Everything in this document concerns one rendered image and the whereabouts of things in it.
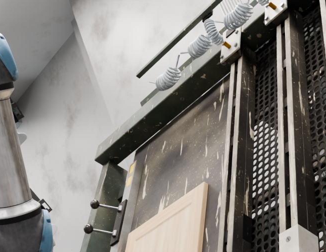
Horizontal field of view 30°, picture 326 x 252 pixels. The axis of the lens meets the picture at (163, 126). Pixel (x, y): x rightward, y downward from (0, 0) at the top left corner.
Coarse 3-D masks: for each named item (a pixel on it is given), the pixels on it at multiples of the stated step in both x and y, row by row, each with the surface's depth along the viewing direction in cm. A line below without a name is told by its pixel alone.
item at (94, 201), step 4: (92, 200) 239; (96, 200) 239; (92, 204) 238; (96, 204) 238; (100, 204) 240; (92, 208) 240; (96, 208) 240; (112, 208) 240; (116, 208) 240; (120, 208) 239
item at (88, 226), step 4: (88, 224) 231; (84, 228) 230; (88, 228) 230; (92, 228) 231; (88, 232) 230; (104, 232) 231; (108, 232) 231; (112, 232) 231; (116, 232) 231; (112, 236) 231
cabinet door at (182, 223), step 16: (192, 192) 206; (176, 208) 209; (192, 208) 200; (144, 224) 222; (160, 224) 213; (176, 224) 203; (192, 224) 194; (128, 240) 226; (144, 240) 216; (160, 240) 206; (176, 240) 198; (192, 240) 189
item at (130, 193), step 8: (136, 160) 257; (136, 168) 255; (128, 176) 254; (136, 176) 252; (136, 184) 250; (128, 192) 245; (136, 192) 247; (128, 200) 242; (128, 208) 240; (128, 216) 237; (128, 224) 235; (128, 232) 233; (120, 240) 228; (112, 248) 229; (120, 248) 226
